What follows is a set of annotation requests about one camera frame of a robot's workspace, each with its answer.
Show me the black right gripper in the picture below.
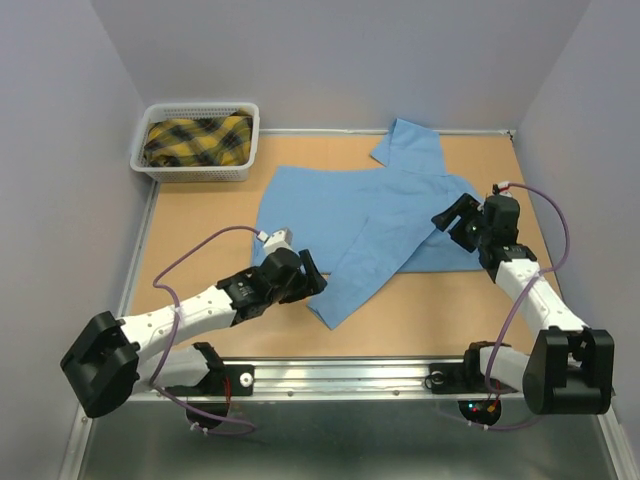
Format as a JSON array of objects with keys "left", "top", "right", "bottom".
[{"left": 429, "top": 192, "right": 491, "bottom": 252}]

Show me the light blue long sleeve shirt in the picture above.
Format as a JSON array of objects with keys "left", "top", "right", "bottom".
[{"left": 256, "top": 119, "right": 481, "bottom": 330}]

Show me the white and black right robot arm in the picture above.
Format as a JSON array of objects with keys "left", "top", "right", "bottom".
[{"left": 425, "top": 186, "right": 615, "bottom": 415}]

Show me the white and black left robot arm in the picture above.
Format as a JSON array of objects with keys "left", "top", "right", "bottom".
[{"left": 60, "top": 248, "right": 327, "bottom": 418}]

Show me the yellow plaid shirt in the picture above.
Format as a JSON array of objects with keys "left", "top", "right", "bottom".
[{"left": 143, "top": 110, "right": 254, "bottom": 168}]

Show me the white plastic basket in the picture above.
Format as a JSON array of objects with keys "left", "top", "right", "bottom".
[{"left": 130, "top": 101, "right": 260, "bottom": 183}]

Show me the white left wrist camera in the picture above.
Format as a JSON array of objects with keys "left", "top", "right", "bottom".
[{"left": 254, "top": 228, "right": 293, "bottom": 259}]

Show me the aluminium mounting rail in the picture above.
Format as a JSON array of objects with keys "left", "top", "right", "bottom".
[{"left": 134, "top": 355, "right": 531, "bottom": 401}]

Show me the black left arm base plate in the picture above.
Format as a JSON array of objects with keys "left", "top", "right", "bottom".
[{"left": 186, "top": 364, "right": 255, "bottom": 420}]

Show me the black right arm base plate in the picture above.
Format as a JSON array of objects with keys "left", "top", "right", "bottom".
[{"left": 424, "top": 361, "right": 502, "bottom": 427}]

